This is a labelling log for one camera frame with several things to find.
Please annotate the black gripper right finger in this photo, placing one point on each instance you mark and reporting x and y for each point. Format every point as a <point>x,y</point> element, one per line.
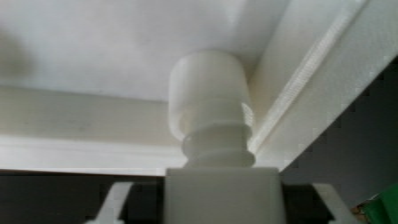
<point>316,206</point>

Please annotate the white square table top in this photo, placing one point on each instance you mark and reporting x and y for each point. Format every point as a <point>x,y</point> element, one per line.
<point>88,54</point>

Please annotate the white table leg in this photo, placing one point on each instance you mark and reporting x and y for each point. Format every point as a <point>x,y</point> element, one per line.
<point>222,191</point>

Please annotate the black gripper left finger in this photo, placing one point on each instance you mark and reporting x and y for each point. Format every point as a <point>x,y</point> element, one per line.
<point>133,204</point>

